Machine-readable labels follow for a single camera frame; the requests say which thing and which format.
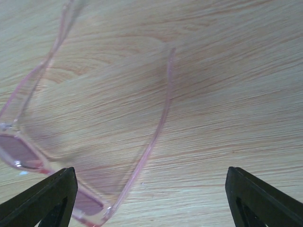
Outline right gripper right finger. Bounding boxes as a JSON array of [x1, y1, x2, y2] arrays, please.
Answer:
[[225, 166, 303, 227]]

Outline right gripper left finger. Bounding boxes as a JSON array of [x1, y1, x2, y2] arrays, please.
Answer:
[[0, 167, 78, 227]]

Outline pink sunglasses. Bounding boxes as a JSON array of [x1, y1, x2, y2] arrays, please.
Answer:
[[0, 0, 175, 227]]

